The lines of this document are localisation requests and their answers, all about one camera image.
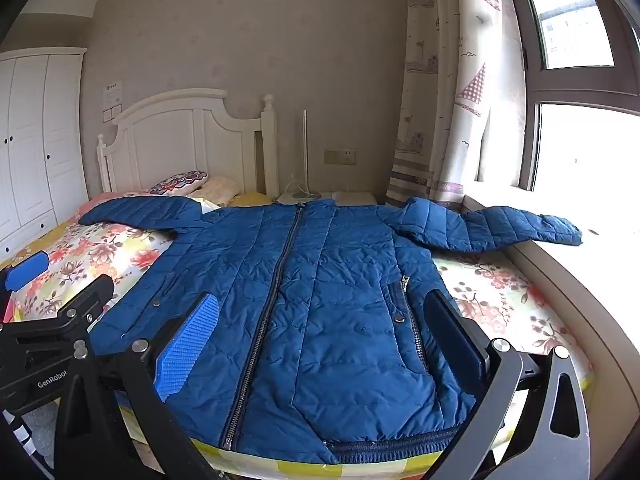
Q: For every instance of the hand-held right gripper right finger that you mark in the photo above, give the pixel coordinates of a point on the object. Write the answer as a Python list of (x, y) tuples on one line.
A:
[(452, 330)]

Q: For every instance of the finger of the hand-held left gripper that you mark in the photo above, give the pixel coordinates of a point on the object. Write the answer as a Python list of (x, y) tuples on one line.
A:
[(87, 296), (27, 270)]

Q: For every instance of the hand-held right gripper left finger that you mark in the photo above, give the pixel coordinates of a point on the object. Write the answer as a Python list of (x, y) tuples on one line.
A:
[(187, 345)]

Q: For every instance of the blue quilted jacket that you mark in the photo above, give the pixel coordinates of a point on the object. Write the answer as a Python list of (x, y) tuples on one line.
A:
[(325, 310)]

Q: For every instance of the floral bed sheet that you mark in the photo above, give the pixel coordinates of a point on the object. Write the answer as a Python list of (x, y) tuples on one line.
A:
[(500, 300)]

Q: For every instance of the black white striped cloth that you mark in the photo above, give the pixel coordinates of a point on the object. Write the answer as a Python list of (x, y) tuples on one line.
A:
[(20, 435)]

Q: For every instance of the white wardrobe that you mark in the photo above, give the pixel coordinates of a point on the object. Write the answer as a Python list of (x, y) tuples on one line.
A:
[(35, 150)]

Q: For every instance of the patterned purple pillow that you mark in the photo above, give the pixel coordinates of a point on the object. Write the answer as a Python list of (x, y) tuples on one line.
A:
[(177, 182)]

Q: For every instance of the white window ledge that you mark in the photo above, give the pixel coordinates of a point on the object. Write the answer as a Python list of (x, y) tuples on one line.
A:
[(600, 270)]

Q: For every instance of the beige pillow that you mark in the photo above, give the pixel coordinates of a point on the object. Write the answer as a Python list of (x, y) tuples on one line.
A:
[(222, 189)]

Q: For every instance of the white nightstand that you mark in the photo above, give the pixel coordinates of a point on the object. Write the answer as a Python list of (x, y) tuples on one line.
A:
[(350, 197)]

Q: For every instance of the white wooden headboard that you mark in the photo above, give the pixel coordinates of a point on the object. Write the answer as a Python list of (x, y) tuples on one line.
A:
[(190, 135)]

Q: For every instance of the white pole lamp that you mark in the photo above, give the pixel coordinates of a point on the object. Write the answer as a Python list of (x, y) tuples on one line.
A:
[(305, 150)]

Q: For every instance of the printed curtain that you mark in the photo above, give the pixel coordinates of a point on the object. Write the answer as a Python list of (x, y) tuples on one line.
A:
[(450, 85)]

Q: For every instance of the dark framed window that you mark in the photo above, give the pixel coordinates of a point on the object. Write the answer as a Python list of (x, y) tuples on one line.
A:
[(575, 85)]

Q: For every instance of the white wall switch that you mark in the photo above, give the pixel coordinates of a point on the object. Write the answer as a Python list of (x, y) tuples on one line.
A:
[(111, 114)]

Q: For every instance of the white wall paper note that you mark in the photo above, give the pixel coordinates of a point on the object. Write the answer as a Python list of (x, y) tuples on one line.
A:
[(113, 94)]

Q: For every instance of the beige wall outlet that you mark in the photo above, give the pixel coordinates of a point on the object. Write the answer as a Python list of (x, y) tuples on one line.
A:
[(340, 156)]

